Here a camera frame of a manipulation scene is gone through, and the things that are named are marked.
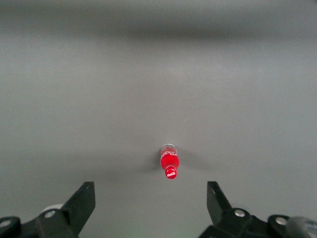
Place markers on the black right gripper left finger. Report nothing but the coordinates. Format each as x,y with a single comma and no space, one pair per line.
71,213

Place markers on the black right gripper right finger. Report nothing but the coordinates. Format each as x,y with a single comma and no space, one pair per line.
227,218

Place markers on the red cola bottle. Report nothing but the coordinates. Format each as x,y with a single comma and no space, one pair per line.
169,161

